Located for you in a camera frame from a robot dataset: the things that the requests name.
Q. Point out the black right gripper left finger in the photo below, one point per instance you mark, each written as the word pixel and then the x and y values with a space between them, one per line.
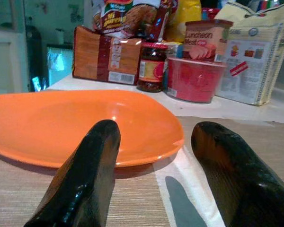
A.
pixel 90 170

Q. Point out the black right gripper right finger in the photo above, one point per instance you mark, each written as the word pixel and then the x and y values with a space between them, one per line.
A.
pixel 246 184

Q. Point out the orange plastic bowl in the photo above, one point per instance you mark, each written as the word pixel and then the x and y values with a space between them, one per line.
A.
pixel 49 123

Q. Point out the white paper napkin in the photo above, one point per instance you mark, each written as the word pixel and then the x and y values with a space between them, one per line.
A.
pixel 180 163

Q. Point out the brown bread package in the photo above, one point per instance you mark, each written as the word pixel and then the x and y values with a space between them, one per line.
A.
pixel 90 54

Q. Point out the red cup noodle bowl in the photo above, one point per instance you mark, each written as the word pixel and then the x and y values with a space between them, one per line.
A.
pixel 194 80

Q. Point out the red-lidded sauce jar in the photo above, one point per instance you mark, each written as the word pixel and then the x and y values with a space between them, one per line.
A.
pixel 151 71

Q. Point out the pale yellow printed bag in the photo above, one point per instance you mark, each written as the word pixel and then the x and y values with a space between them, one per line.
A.
pixel 251 66

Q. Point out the luncheon meat can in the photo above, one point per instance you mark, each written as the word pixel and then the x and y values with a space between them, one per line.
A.
pixel 203 40

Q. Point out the red instant noodle pack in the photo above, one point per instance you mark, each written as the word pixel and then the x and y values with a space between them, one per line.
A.
pixel 132 16

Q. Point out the yellow snack packet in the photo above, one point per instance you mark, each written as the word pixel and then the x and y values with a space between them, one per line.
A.
pixel 187 11

